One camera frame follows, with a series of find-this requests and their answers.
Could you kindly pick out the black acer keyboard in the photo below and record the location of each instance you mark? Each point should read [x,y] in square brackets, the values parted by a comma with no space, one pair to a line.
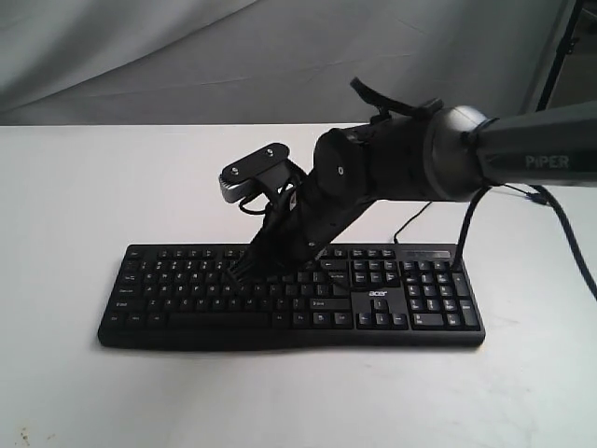
[180,298]

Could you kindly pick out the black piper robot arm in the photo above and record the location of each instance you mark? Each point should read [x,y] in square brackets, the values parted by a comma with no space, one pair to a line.
[430,155]

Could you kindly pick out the black stand pole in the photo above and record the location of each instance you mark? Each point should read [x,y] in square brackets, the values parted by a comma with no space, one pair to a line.
[571,77]

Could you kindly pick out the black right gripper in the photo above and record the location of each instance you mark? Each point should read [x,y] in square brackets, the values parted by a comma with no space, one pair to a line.
[309,216]

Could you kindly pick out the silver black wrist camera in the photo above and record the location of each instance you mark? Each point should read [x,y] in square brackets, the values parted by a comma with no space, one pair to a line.
[267,171]

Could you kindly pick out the grey backdrop cloth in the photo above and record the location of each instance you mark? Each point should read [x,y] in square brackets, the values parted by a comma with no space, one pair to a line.
[253,62]

